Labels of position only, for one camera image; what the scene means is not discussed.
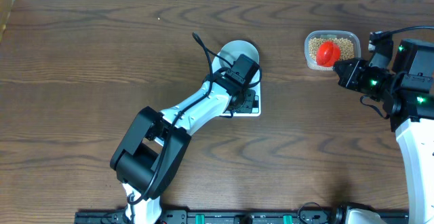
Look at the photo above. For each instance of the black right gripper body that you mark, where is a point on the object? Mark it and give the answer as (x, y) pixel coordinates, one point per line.
(373, 81)

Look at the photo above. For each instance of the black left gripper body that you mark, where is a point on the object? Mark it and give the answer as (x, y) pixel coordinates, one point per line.
(245, 102)

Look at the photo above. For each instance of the red plastic measuring scoop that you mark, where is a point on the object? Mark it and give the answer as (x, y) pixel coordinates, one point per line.
(327, 54)

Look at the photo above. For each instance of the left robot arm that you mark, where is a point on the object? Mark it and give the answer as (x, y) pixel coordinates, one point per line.
(154, 145)

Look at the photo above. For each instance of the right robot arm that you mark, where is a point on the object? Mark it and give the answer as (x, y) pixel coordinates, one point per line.
(401, 79)

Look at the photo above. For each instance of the white digital kitchen scale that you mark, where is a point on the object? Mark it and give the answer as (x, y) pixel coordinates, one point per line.
(220, 66)

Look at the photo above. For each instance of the light grey round bowl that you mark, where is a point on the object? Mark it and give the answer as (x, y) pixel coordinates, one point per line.
(233, 49)

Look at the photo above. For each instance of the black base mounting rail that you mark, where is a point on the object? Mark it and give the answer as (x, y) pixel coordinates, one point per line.
(186, 217)

